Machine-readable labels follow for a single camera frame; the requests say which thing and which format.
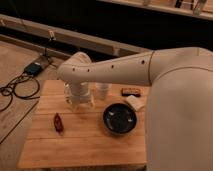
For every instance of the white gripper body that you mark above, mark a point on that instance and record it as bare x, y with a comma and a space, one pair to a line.
79, 95

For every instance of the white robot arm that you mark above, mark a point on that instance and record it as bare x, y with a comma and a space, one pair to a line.
179, 108

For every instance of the clear plastic bottle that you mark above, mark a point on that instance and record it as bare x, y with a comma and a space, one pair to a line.
67, 93

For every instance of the white paper cup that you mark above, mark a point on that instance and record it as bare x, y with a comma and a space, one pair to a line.
102, 90

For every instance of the red chip bag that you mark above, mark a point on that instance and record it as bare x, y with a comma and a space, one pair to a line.
58, 123

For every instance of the dark snack bar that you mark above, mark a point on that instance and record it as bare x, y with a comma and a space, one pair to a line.
130, 91

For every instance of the black round bowl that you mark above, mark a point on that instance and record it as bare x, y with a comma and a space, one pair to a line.
119, 118

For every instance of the wooden table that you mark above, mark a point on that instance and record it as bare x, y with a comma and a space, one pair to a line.
84, 141

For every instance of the black power adapter box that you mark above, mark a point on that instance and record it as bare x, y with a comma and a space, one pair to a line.
33, 69

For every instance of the white folded napkin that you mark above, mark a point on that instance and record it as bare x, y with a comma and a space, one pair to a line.
134, 102

